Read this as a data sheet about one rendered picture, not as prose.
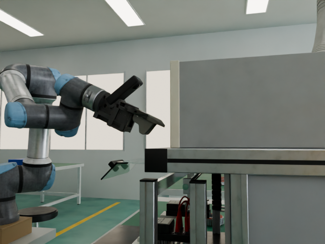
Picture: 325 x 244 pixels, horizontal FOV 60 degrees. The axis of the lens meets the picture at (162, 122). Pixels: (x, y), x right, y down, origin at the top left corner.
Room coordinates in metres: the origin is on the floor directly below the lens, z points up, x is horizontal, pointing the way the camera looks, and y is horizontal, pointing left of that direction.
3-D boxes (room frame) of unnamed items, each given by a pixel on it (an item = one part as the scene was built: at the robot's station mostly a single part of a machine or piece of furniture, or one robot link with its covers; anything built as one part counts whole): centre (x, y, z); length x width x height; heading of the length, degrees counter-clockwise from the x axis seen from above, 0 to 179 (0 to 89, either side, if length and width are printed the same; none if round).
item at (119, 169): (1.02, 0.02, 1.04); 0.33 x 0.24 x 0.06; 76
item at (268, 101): (0.82, -0.26, 1.22); 0.44 x 0.39 x 0.20; 166
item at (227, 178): (0.84, -0.20, 0.92); 0.66 x 0.01 x 0.30; 166
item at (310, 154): (0.83, -0.26, 1.09); 0.68 x 0.44 x 0.05; 166
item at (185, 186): (0.86, -0.12, 1.04); 0.62 x 0.02 x 0.03; 166
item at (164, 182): (0.88, -0.05, 1.03); 0.62 x 0.01 x 0.03; 166
